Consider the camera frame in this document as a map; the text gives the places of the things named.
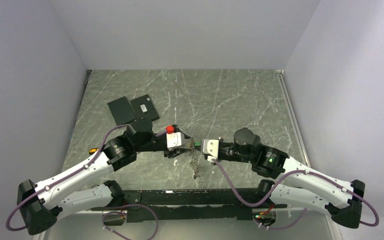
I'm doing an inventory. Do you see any silver keyring chain with keys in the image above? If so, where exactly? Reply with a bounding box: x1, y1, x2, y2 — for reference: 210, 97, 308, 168
186, 137, 203, 180

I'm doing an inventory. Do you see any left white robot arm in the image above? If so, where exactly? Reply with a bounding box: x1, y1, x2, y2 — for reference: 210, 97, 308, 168
5, 117, 192, 236

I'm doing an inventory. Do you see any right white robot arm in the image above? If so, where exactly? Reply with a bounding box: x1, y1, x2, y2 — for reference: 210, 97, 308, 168
202, 127, 365, 229

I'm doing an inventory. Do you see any black box with label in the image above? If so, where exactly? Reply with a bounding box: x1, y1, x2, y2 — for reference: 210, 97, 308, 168
130, 94, 160, 122

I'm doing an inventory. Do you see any black box lid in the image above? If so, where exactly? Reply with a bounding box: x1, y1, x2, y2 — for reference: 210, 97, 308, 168
107, 96, 137, 126

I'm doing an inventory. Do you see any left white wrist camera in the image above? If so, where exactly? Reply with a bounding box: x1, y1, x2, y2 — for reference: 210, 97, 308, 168
166, 132, 185, 151

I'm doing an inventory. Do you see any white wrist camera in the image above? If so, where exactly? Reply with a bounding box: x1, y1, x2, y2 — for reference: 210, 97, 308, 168
166, 132, 185, 151
200, 139, 220, 163

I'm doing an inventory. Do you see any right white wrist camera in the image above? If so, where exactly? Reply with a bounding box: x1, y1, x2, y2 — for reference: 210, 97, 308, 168
200, 139, 220, 163

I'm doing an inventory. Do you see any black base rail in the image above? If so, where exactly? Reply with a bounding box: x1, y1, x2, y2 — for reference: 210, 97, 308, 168
119, 188, 286, 223

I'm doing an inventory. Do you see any yellow handled screwdriver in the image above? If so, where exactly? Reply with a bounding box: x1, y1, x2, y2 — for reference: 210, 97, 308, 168
88, 148, 100, 156

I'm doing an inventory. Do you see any aluminium frame rail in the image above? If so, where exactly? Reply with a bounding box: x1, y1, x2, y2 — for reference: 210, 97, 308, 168
276, 69, 334, 210

